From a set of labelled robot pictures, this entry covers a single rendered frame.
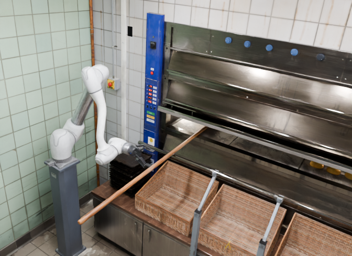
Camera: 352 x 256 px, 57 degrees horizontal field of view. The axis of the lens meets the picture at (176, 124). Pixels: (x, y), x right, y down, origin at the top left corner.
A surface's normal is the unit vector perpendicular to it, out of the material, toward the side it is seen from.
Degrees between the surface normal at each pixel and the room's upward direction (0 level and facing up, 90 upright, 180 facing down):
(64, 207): 90
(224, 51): 90
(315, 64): 90
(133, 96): 90
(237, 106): 70
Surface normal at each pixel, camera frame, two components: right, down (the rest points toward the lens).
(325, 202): -0.49, 0.00
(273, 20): -0.55, 0.33
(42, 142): 0.83, 0.29
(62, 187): 0.17, 0.44
